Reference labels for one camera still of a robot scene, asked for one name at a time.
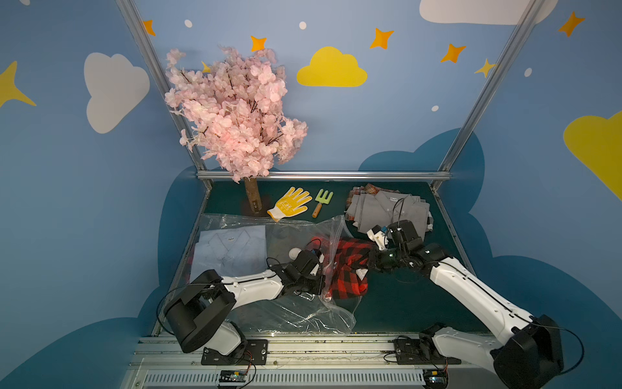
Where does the red black checkered cloth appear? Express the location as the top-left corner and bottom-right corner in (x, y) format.
(310, 238), (373, 300)

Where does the grey button shirt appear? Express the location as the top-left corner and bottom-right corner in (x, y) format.
(346, 191), (433, 238)

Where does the red plaid shirt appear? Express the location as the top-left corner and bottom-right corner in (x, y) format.
(349, 183), (386, 196)

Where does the clear plastic vacuum bag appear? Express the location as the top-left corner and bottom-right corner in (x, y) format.
(175, 213), (356, 335)

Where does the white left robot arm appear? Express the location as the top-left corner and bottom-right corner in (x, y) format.
(163, 248), (325, 357)

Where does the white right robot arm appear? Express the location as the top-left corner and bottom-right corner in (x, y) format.
(367, 220), (565, 388)

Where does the white round bag valve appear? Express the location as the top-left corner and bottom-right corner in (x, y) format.
(288, 247), (302, 261)

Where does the light blue shirt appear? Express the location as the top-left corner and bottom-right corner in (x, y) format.
(190, 225), (267, 280)

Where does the yellow work glove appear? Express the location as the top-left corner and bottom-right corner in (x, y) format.
(267, 186), (313, 222)

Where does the green garden hand fork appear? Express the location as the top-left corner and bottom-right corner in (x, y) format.
(312, 189), (334, 219)

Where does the left green circuit board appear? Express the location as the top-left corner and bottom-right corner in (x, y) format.
(218, 371), (247, 385)

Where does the green circuit board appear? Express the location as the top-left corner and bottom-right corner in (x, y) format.
(423, 370), (449, 389)
(218, 371), (247, 385)

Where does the right green circuit board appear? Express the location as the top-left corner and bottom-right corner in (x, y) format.
(423, 370), (449, 389)

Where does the pink artificial blossom tree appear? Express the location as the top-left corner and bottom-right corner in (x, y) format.
(165, 47), (308, 214)

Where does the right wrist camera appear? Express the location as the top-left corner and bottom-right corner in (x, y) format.
(367, 225), (388, 251)

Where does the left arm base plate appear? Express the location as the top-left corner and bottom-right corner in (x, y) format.
(201, 339), (269, 366)

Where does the right aluminium frame post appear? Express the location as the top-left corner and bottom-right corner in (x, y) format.
(437, 0), (546, 182)

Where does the aluminium frame post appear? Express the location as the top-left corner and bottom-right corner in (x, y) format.
(115, 0), (206, 171)
(437, 0), (546, 182)

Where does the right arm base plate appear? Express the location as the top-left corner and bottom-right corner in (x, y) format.
(392, 336), (463, 367)

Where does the aluminium frame back bar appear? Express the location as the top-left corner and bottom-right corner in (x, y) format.
(196, 169), (452, 182)

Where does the aluminium mounting rail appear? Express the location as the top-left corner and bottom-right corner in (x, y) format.
(121, 333), (504, 388)

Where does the left aluminium frame post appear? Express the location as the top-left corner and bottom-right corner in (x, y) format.
(115, 0), (206, 171)

